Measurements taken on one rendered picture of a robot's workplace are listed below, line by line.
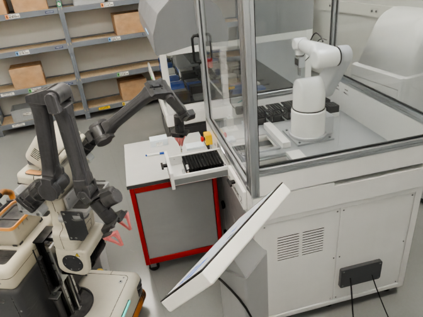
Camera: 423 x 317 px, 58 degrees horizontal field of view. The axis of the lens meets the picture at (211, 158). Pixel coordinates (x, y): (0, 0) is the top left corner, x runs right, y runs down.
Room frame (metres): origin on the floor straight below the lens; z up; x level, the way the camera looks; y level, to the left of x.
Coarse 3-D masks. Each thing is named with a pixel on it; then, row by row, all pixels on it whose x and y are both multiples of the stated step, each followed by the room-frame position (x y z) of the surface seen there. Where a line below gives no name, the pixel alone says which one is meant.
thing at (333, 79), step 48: (288, 0) 1.52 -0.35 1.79; (336, 0) 1.55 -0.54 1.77; (384, 0) 1.59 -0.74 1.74; (288, 48) 1.52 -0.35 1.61; (336, 48) 1.55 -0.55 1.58; (384, 48) 1.59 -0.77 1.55; (288, 96) 1.52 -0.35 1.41; (336, 96) 1.56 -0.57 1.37; (384, 96) 1.60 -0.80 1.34; (288, 144) 1.52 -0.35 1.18; (336, 144) 1.56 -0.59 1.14
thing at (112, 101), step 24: (120, 0) 5.51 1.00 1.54; (0, 48) 5.41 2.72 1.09; (24, 48) 5.29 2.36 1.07; (48, 48) 5.18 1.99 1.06; (72, 48) 5.27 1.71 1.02; (72, 72) 5.68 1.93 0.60; (96, 72) 5.62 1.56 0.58; (120, 72) 5.45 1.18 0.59; (0, 96) 4.95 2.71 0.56; (120, 96) 5.76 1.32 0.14; (0, 120) 5.12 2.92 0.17
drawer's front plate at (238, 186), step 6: (228, 168) 1.81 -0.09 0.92; (228, 174) 1.82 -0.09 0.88; (234, 174) 1.73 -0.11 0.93; (234, 180) 1.70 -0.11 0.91; (234, 186) 1.71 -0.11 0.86; (240, 186) 1.61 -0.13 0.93; (240, 192) 1.59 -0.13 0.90; (240, 198) 1.60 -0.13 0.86; (246, 198) 1.55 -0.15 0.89; (246, 204) 1.55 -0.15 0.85
